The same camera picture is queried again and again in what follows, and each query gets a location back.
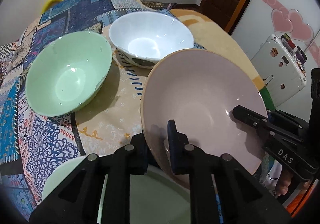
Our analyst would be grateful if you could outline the person's right hand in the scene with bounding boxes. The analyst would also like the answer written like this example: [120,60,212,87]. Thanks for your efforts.
[275,164,295,198]

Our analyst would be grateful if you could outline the pink heart wall decal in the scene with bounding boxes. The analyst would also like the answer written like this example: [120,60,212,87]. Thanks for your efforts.
[255,0,320,67]

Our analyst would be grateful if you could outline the green bowl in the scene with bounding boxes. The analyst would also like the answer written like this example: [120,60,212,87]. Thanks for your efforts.
[25,32,113,117]

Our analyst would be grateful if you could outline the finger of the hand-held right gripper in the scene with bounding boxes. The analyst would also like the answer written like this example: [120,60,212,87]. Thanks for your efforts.
[267,110,304,127]
[232,105,275,137]

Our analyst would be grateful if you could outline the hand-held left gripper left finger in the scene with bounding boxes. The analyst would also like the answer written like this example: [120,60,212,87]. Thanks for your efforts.
[29,134,150,224]

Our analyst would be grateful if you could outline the white suitcase with stickers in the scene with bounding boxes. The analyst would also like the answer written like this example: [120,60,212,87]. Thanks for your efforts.
[250,34,307,108]

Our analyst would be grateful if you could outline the orange garment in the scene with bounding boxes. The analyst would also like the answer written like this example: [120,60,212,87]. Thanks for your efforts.
[287,183,316,216]

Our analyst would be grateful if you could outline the white bowl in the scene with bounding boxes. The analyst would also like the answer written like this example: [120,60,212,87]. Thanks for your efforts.
[109,11,194,69]

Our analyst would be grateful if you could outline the yellow foam ring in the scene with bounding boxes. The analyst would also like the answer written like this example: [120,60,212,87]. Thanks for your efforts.
[41,0,67,13]

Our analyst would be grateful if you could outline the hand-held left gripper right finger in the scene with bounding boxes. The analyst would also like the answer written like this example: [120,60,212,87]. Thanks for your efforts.
[167,119,292,224]

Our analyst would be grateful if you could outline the blue patchwork blanket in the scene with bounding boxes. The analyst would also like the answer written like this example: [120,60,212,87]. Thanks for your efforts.
[0,0,157,214]

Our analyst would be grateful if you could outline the green plate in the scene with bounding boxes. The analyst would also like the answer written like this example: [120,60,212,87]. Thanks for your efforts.
[42,155,192,224]

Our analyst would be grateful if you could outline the pink bowl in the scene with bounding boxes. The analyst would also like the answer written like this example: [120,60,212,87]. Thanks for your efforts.
[140,49,268,176]

